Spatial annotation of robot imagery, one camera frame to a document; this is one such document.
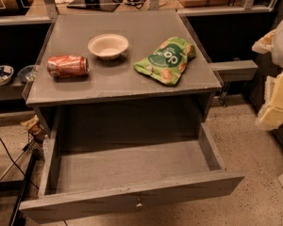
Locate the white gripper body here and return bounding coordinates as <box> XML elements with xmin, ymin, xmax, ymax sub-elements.
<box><xmin>252</xmin><ymin>20</ymin><xmax>283</xmax><ymax>68</ymax></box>

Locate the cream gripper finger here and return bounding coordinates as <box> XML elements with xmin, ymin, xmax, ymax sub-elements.
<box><xmin>264</xmin><ymin>75</ymin><xmax>275</xmax><ymax>107</ymax></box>
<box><xmin>255</xmin><ymin>71</ymin><xmax>283</xmax><ymax>131</ymax></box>

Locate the red coke can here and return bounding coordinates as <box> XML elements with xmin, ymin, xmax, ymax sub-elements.
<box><xmin>46</xmin><ymin>56</ymin><xmax>89</xmax><ymax>77</ymax></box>

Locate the metal drawer knob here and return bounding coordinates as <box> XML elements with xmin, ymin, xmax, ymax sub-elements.
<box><xmin>135</xmin><ymin>198</ymin><xmax>144</xmax><ymax>209</ymax></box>

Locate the grey open top drawer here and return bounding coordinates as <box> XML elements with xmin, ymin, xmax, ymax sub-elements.
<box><xmin>20</xmin><ymin>110</ymin><xmax>243</xmax><ymax>223</ymax></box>

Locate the grey side shelf beam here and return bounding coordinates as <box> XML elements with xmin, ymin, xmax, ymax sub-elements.
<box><xmin>210</xmin><ymin>60</ymin><xmax>258</xmax><ymax>82</ymax></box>

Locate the green chip bag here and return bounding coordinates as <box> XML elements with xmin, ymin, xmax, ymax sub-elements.
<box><xmin>133</xmin><ymin>37</ymin><xmax>196</xmax><ymax>86</ymax></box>

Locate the white paper bowl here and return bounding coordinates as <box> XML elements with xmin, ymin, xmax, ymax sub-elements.
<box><xmin>88</xmin><ymin>34</ymin><xmax>129</xmax><ymax>60</ymax></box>

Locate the grey cabinet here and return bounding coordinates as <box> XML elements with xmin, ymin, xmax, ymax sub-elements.
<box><xmin>21</xmin><ymin>10</ymin><xmax>225</xmax><ymax>137</ymax></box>

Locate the black monitor base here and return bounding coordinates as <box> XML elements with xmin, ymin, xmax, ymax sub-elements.
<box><xmin>67</xmin><ymin>0</ymin><xmax>119</xmax><ymax>12</ymax></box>

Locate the brown snack bag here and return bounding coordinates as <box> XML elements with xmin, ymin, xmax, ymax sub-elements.
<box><xmin>21</xmin><ymin>116</ymin><xmax>45</xmax><ymax>142</ymax></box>

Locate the dark grey bowl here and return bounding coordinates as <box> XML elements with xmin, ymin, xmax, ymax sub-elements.
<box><xmin>17</xmin><ymin>65</ymin><xmax>37</xmax><ymax>83</ymax></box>

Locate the blue white bowl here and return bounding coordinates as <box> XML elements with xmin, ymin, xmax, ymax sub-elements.
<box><xmin>0</xmin><ymin>65</ymin><xmax>14</xmax><ymax>86</ymax></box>

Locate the black tripod stand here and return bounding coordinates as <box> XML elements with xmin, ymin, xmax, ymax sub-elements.
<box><xmin>0</xmin><ymin>143</ymin><xmax>41</xmax><ymax>226</ymax></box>

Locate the black floor cable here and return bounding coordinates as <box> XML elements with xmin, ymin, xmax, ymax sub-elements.
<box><xmin>0</xmin><ymin>126</ymin><xmax>40</xmax><ymax>190</ymax></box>

